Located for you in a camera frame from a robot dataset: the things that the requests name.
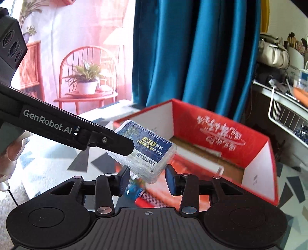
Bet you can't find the clear card box blue label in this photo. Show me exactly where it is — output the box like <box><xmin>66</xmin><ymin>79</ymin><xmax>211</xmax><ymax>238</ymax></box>
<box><xmin>107</xmin><ymin>120</ymin><xmax>177</xmax><ymax>184</ymax></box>

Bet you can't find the black vanity table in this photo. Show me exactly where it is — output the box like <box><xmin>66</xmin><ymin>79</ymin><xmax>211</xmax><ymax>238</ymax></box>
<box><xmin>252</xmin><ymin>79</ymin><xmax>308</xmax><ymax>101</ymax></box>

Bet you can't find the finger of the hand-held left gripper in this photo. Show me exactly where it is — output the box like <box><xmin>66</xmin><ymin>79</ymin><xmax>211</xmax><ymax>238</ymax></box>
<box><xmin>76</xmin><ymin>128</ymin><xmax>135</xmax><ymax>154</ymax></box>

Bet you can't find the printed pink backdrop cloth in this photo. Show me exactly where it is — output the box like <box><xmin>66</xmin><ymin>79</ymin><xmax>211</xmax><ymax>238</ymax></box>
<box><xmin>0</xmin><ymin>0</ymin><xmax>139</xmax><ymax>116</ymax></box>

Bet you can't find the geometric patterned tablecloth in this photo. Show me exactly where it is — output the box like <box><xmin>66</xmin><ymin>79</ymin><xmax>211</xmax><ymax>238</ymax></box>
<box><xmin>0</xmin><ymin>100</ymin><xmax>308</xmax><ymax>241</ymax></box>

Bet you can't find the blue curtain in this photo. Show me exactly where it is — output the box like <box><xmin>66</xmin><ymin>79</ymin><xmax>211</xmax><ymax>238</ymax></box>
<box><xmin>132</xmin><ymin>0</ymin><xmax>262</xmax><ymax>121</ymax></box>

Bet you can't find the pile of blue wrappers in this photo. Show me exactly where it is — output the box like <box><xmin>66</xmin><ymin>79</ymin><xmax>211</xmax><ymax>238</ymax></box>
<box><xmin>293</xmin><ymin>126</ymin><xmax>308</xmax><ymax>145</ymax></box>

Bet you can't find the white wire basket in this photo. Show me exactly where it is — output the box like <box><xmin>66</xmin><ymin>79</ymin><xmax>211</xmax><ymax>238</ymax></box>
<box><xmin>268</xmin><ymin>86</ymin><xmax>308</xmax><ymax>148</ymax></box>

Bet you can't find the blue flat packet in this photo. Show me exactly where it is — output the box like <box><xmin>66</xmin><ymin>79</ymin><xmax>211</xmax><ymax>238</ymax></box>
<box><xmin>299</xmin><ymin>68</ymin><xmax>308</xmax><ymax>87</ymax></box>

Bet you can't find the person's left hand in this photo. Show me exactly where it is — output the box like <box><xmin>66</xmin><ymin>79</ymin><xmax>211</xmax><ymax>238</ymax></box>
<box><xmin>0</xmin><ymin>131</ymin><xmax>33</xmax><ymax>192</ymax></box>

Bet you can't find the orange plastic tray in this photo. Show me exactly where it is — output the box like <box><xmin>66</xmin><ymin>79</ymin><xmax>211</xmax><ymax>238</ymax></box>
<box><xmin>292</xmin><ymin>87</ymin><xmax>308</xmax><ymax>108</ymax></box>

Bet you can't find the beige drawstring bag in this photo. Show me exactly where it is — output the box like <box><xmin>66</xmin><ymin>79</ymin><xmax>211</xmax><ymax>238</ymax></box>
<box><xmin>258</xmin><ymin>34</ymin><xmax>290</xmax><ymax>71</ymax></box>

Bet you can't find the white brush holder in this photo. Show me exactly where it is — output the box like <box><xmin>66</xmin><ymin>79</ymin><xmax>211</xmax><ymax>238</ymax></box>
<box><xmin>287</xmin><ymin>46</ymin><xmax>306</xmax><ymax>71</ymax></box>

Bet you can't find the yellow curtain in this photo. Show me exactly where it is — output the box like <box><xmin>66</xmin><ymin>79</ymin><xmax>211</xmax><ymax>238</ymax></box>
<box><xmin>261</xmin><ymin>0</ymin><xmax>270</xmax><ymax>34</ymax></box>

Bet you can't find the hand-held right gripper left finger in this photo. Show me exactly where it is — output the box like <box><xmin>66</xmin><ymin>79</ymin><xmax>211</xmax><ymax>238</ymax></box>
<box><xmin>49</xmin><ymin>166</ymin><xmax>130</xmax><ymax>216</ymax></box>

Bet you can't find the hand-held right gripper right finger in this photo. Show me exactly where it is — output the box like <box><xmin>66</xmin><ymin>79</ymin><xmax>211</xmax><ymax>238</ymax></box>
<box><xmin>165</xmin><ymin>165</ymin><xmax>246</xmax><ymax>215</ymax></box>

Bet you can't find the red cardboard box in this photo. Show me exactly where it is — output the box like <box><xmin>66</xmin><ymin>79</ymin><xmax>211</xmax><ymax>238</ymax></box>
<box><xmin>113</xmin><ymin>98</ymin><xmax>280</xmax><ymax>209</ymax></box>

